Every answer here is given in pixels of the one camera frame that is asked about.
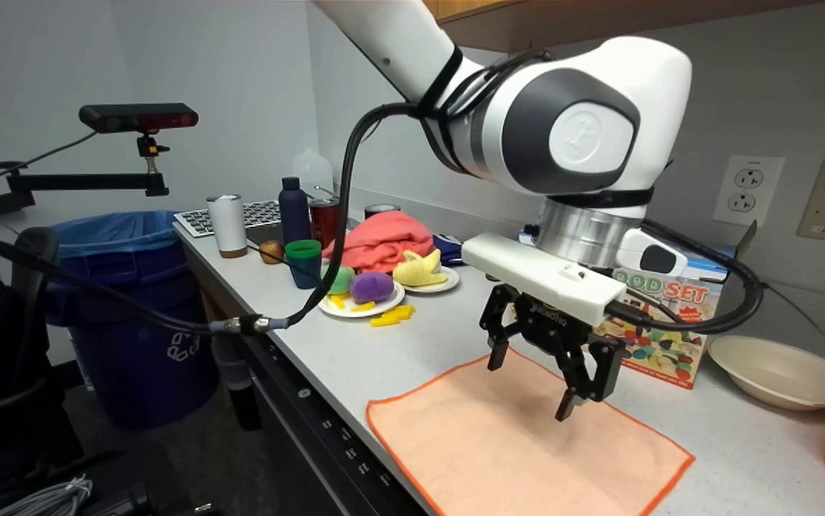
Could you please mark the black exterior camera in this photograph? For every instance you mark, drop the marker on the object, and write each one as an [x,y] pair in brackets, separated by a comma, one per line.
[137,115]

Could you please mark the dark blue bottle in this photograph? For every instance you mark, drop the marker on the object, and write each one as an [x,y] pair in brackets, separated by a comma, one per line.
[293,212]

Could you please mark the yellow plush toy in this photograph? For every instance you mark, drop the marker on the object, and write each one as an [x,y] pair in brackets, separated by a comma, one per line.
[417,271]

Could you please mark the black chair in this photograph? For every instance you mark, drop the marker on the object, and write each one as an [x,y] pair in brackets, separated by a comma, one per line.
[2,382]

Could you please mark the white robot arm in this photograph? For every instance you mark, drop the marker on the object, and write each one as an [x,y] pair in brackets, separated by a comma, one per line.
[566,105]

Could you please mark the orange microfibre cloth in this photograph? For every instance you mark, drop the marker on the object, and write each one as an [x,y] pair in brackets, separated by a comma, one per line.
[518,449]

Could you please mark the wooden upper cabinet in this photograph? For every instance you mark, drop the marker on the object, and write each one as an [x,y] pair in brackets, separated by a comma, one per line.
[546,19]

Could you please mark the white paper plate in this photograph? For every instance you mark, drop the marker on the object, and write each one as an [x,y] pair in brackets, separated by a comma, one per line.
[374,307]

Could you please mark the white wall outlet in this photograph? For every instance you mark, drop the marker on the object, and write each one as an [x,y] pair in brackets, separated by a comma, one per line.
[750,191]

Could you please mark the cream bowl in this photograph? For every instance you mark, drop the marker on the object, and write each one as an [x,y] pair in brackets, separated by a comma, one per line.
[780,370]

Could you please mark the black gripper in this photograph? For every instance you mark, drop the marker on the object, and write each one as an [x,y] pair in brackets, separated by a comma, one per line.
[556,334]

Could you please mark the small brown object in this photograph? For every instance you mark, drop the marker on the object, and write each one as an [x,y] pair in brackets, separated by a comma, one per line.
[271,250]

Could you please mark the green plush pear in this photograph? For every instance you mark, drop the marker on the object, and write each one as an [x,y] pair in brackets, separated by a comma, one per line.
[341,278]

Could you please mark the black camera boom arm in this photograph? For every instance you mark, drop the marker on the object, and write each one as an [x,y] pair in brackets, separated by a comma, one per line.
[78,181]

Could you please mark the white cup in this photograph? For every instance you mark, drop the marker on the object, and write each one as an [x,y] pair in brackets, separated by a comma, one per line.
[228,225]

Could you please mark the blue trash bin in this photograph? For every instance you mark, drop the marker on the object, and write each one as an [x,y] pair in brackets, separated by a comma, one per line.
[128,317]

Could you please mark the green and blue can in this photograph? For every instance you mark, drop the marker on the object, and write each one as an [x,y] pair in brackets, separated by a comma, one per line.
[306,264]

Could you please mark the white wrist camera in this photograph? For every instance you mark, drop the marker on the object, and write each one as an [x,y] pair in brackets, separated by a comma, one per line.
[546,277]

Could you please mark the red tumbler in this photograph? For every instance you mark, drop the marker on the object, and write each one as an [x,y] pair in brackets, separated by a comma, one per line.
[327,221]

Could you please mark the coral red cloth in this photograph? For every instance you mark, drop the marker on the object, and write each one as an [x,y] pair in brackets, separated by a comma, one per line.
[379,238]

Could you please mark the purple plush ball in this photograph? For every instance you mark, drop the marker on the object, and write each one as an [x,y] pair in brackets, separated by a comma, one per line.
[374,287]

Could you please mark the yellow toy fry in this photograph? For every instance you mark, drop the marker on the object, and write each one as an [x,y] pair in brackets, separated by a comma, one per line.
[392,317]

